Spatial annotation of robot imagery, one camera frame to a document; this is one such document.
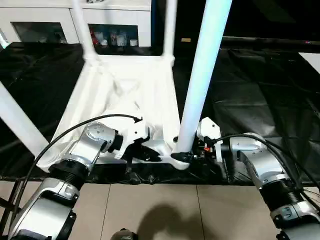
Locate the white plastic table top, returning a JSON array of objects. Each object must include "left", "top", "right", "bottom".
[{"left": 36, "top": 54, "right": 195, "bottom": 175}]

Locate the black glossy mat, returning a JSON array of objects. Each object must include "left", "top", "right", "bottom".
[{"left": 0, "top": 41, "right": 320, "bottom": 187}]

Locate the dark robot torso part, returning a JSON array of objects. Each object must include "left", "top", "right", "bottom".
[{"left": 112, "top": 227, "right": 139, "bottom": 240}]

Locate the long black bar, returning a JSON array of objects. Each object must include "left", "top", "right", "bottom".
[{"left": 222, "top": 36, "right": 320, "bottom": 48}]

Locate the white flat panel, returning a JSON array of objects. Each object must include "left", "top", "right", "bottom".
[{"left": 298, "top": 52, "right": 320, "bottom": 76}]

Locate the white cabinet with glass doors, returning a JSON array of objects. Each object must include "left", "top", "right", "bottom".
[{"left": 0, "top": 0, "right": 152, "bottom": 48}]

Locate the light blue plastic wrap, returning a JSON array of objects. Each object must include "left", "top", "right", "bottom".
[{"left": 0, "top": 28, "right": 8, "bottom": 49}]

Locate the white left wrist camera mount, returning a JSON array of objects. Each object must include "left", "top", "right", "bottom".
[{"left": 114, "top": 116, "right": 151, "bottom": 160}]

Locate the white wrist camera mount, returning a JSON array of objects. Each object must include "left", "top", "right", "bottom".
[
  {"left": 114, "top": 116, "right": 151, "bottom": 160},
  {"left": 196, "top": 116, "right": 224, "bottom": 162}
]

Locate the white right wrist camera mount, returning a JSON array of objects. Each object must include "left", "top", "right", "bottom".
[{"left": 196, "top": 116, "right": 224, "bottom": 162}]

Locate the black folding table frame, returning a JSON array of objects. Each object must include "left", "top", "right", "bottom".
[{"left": 0, "top": 174, "right": 25, "bottom": 226}]

